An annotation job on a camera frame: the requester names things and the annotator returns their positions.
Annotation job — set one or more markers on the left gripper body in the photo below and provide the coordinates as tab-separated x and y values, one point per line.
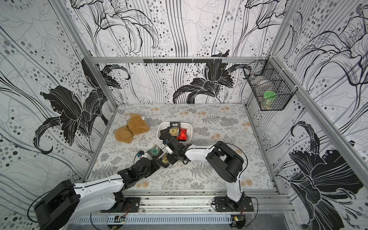
153	168

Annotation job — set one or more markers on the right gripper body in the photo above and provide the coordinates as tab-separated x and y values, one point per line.
168	141

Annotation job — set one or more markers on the shiny red foil tea bag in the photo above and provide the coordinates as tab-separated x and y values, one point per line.
182	136

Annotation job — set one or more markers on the black barcode tea bag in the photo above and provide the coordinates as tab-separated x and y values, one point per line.
175	124

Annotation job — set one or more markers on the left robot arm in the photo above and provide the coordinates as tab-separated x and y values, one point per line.
67	200

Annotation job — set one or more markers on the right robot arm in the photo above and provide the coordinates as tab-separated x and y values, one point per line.
221	157

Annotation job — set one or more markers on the white storage box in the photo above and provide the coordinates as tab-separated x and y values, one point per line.
164	131

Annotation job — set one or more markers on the brown teddy bear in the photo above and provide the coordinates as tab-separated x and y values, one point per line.
136	125

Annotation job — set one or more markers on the green lid in basket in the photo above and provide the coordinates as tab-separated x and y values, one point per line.
270	96

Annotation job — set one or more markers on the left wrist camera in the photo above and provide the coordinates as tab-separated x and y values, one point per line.
140	153

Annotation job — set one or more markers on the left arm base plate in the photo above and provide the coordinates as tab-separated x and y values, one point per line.
126	205

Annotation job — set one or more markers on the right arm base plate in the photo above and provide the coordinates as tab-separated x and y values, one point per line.
225	204

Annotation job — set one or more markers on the black wire basket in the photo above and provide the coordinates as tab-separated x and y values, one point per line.
267	75

